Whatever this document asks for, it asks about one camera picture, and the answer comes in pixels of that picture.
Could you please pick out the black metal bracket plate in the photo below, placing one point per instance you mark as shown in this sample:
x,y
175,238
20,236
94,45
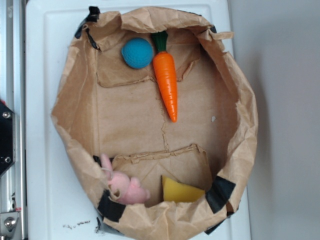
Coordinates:
x,y
6,138

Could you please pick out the aluminium frame rail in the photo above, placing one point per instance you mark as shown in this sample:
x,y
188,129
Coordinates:
x,y
13,196

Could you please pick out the pink plush bunny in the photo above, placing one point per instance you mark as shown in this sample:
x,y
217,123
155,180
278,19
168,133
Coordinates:
x,y
124,189

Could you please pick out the orange toy carrot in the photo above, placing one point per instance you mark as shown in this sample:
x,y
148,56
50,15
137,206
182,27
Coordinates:
x,y
165,73

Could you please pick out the yellow sponge wedge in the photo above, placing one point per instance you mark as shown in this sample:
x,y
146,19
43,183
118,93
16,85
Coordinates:
x,y
177,192

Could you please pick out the brown paper bag tray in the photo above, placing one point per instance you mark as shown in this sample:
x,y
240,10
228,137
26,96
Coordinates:
x,y
104,106

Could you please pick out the blue dimpled ball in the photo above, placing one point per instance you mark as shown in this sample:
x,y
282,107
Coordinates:
x,y
137,53

